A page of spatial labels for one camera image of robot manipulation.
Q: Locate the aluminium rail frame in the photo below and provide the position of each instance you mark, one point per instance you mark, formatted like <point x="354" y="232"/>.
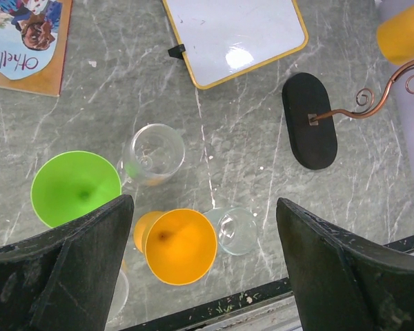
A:
<point x="222" y="309"/>

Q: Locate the clear wine glass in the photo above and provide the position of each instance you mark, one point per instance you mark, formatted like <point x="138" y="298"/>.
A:
<point x="119" y="298"/>
<point x="151" y="156"/>

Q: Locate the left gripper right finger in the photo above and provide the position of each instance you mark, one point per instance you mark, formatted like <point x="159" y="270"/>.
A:
<point x="342" y="281"/>

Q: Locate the green plastic wine glass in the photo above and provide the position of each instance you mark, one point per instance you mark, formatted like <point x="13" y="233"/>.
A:
<point x="71" y="185"/>

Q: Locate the clear ribbed glass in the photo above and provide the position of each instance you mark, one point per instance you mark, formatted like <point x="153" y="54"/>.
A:
<point x="236" y="229"/>

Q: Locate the black oval rack base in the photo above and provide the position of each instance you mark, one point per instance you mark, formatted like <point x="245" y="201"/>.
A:
<point x="313" y="143"/>

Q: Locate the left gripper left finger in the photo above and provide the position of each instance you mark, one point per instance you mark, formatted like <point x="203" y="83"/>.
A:
<point x="65" y="277"/>

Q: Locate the clear wine glass front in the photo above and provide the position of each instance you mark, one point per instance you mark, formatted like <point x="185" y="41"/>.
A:
<point x="119" y="298"/>

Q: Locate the orange plastic wine glass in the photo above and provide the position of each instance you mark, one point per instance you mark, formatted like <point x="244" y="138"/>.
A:
<point x="179" y="246"/>

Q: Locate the small whiteboard yellow frame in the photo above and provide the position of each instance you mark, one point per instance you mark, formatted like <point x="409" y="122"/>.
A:
<point x="221" y="40"/>

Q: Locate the copper wire glass rack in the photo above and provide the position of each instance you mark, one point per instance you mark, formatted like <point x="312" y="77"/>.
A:
<point x="366" y="97"/>

